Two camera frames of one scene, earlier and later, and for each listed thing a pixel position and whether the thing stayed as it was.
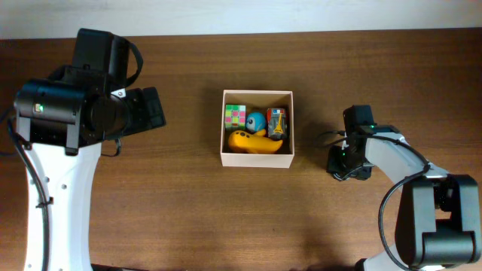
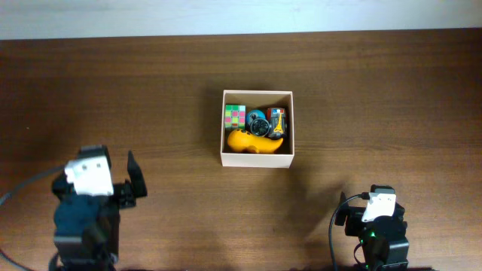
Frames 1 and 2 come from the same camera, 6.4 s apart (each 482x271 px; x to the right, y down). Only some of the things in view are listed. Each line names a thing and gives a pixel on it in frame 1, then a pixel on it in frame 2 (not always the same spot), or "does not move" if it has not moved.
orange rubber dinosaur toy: x=245 y=141 does not move
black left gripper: x=141 y=114 to x=135 y=172
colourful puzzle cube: x=235 y=117 does not move
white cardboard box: x=259 y=101 does not move
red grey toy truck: x=276 y=123 does not move
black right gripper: x=334 y=163 to x=355 y=215
